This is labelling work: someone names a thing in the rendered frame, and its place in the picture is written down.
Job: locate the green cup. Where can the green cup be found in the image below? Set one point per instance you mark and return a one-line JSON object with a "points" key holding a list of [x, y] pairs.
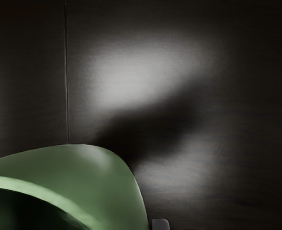
{"points": [[88, 177]]}

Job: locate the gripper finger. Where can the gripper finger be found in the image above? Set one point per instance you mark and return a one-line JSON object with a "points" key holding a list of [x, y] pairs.
{"points": [[160, 224]]}

